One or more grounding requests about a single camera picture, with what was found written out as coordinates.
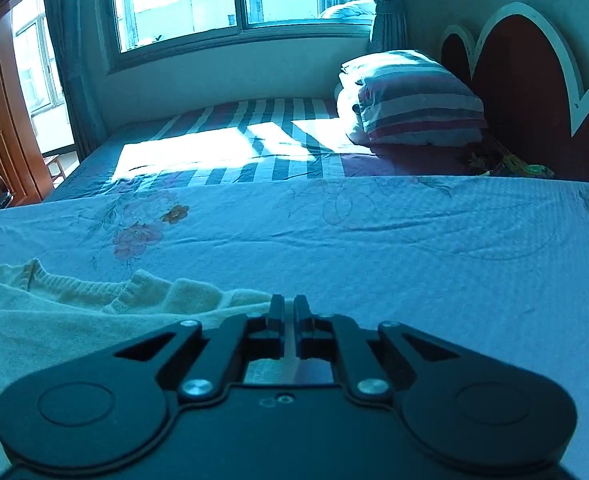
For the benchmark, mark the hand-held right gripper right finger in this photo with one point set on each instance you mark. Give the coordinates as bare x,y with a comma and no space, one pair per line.
302,312

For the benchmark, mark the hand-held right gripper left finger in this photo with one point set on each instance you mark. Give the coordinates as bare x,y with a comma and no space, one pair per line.
276,312

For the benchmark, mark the cream knit sweater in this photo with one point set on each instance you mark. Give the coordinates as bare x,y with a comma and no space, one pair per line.
49,320

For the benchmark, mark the blue floral blanket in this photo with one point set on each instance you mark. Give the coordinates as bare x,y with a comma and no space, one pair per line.
374,250

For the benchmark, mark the striped bed sheet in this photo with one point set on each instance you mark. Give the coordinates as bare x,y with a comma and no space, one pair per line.
274,110

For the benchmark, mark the white pillow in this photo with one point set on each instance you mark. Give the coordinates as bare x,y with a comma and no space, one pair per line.
347,105

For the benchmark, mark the striped pillow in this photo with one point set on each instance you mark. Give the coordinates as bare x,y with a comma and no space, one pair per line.
424,105

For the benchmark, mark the colourful patterned cloth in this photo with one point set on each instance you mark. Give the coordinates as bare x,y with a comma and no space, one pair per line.
514,165

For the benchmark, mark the small wooden stool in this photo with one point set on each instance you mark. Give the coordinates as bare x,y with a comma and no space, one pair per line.
55,162

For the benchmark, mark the tied blue curtain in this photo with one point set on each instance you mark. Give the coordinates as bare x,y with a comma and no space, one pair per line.
389,20

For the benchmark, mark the bundled quilt on sill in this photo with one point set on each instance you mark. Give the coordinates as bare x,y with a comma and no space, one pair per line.
349,10

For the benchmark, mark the red and white headboard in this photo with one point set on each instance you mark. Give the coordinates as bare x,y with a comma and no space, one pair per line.
524,90

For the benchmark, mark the long blue curtain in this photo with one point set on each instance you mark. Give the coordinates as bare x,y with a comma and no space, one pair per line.
72,60

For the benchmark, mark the sliding window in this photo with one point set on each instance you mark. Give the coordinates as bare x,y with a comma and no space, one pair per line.
174,0

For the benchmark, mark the balcony window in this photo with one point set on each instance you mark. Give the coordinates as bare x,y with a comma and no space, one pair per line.
32,55

